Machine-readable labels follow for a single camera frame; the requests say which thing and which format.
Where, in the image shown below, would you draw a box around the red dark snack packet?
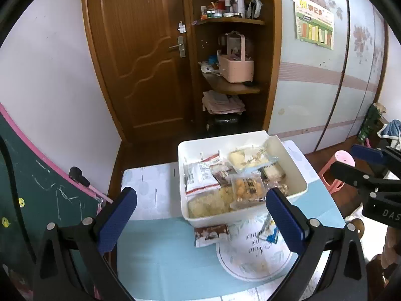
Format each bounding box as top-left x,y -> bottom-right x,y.
205,155 -> 238,184

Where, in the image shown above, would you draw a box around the green plastic bag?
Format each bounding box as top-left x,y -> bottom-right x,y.
359,103 -> 381,143

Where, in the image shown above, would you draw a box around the wooden corner shelf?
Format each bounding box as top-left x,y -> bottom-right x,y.
188,0 -> 281,135

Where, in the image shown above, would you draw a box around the clear yellow cake packet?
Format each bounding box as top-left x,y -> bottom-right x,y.
227,147 -> 279,173

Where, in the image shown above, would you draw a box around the metal door handle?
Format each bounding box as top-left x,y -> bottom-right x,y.
169,36 -> 186,57

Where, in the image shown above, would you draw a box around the black chalkboard knob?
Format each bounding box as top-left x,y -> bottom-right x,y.
69,167 -> 91,187

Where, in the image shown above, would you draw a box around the brown wooden door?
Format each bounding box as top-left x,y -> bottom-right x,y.
81,0 -> 201,138

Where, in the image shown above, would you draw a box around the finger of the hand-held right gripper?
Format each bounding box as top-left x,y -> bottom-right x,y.
330,159 -> 401,195
351,144 -> 401,165

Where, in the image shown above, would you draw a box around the green chalkboard pink frame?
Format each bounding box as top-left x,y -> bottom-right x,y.
0,103 -> 113,301

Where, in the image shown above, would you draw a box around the clear cookie packet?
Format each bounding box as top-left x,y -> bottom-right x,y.
230,176 -> 267,210

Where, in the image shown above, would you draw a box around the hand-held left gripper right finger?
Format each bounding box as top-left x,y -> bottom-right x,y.
265,188 -> 368,301

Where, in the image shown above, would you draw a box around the white snack packet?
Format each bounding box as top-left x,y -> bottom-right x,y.
183,162 -> 220,196

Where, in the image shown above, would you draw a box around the blue white cloth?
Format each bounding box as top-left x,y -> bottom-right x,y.
377,121 -> 401,149

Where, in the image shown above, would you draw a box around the pile of small trinkets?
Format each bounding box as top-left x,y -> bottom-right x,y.
199,55 -> 221,76

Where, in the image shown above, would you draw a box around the mixed nut packet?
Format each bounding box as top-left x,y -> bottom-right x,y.
268,182 -> 289,196

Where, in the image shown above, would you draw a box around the blue snack packet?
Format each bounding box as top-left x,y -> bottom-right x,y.
258,213 -> 280,244

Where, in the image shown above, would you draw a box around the black box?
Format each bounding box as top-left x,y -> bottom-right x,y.
207,114 -> 248,132

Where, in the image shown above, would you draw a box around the folded pink cloths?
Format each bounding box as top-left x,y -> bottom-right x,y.
202,90 -> 246,115

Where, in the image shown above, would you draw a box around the pink handled basket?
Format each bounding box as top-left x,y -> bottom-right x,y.
218,31 -> 254,83

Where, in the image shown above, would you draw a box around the brown snack packet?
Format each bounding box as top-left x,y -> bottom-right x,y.
194,223 -> 230,248

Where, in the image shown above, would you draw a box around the yellow flaky snack packet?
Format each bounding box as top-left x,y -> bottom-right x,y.
187,188 -> 235,218

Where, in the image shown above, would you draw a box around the row of cosmetic bottles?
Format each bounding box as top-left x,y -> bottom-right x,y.
200,0 -> 264,19

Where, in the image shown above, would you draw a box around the pale cake packet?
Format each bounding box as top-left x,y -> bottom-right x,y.
261,163 -> 287,182

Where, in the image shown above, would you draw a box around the wall poster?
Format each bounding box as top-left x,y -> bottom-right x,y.
293,0 -> 334,50

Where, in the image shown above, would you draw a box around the pink plastic stool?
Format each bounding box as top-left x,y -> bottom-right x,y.
318,150 -> 356,192

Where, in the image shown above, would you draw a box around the white plastic storage bin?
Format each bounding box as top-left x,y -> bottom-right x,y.
177,130 -> 308,228

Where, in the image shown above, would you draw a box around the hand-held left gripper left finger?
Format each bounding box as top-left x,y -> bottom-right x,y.
31,187 -> 137,301

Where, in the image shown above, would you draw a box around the pale green sliding wardrobe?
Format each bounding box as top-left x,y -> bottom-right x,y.
268,0 -> 389,151

